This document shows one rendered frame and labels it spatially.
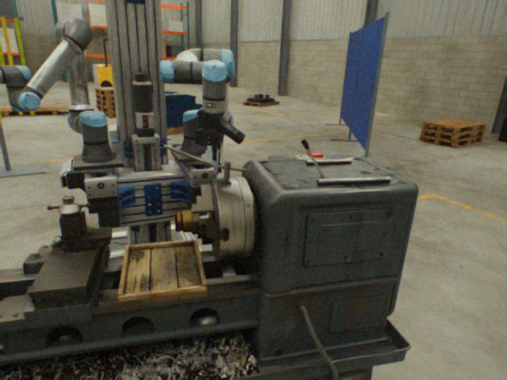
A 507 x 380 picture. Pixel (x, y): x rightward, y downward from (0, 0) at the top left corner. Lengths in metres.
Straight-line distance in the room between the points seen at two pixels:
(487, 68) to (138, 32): 10.58
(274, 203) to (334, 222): 0.25
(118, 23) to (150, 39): 0.16
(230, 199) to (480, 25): 11.21
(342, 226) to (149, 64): 1.31
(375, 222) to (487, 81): 10.55
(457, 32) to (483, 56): 1.08
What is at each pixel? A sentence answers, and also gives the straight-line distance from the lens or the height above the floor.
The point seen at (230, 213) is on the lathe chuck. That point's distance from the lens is 1.25.
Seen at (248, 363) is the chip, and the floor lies 0.57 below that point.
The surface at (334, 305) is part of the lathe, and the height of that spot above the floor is 0.78.
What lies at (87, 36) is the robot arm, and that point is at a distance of 1.89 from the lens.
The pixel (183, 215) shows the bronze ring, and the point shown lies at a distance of 1.36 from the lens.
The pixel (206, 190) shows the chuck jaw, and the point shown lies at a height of 1.18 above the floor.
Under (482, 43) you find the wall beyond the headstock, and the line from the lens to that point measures 11.99.
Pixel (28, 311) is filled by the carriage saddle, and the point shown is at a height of 0.92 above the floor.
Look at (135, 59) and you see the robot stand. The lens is 2.06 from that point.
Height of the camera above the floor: 1.67
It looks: 20 degrees down
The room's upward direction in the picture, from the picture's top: 2 degrees clockwise
